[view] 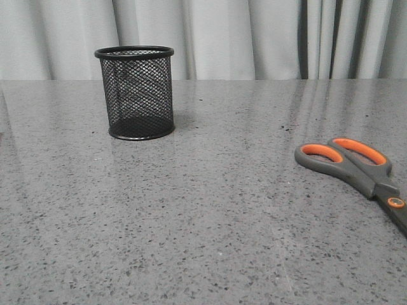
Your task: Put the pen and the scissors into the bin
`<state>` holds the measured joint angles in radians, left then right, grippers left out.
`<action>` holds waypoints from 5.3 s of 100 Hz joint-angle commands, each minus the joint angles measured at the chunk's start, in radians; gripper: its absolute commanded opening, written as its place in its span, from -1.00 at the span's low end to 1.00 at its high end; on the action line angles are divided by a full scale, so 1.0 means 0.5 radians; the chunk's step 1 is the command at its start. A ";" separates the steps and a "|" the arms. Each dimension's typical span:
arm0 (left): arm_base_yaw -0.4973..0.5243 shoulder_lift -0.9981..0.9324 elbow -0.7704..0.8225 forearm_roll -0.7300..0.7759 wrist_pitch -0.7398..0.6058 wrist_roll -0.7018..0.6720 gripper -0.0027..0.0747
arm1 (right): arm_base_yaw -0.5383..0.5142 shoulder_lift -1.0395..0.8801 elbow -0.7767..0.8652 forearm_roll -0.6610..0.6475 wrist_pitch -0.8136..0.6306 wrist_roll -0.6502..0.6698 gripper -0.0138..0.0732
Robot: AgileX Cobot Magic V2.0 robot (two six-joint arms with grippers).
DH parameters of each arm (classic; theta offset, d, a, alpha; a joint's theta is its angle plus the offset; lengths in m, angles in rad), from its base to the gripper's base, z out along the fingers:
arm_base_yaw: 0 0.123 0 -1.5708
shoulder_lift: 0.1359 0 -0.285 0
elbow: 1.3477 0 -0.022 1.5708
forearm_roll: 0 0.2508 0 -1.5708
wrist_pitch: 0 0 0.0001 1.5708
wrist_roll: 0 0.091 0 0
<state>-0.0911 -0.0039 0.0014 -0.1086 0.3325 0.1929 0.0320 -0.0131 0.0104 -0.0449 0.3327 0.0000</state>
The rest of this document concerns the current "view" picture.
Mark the grey orange scissors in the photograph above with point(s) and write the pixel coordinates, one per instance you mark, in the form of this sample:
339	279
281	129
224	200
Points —
361	166

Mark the black mesh pen cup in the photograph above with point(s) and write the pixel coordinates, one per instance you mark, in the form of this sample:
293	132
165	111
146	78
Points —
138	91

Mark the grey curtain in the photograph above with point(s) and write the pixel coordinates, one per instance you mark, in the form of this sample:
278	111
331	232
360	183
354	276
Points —
211	39

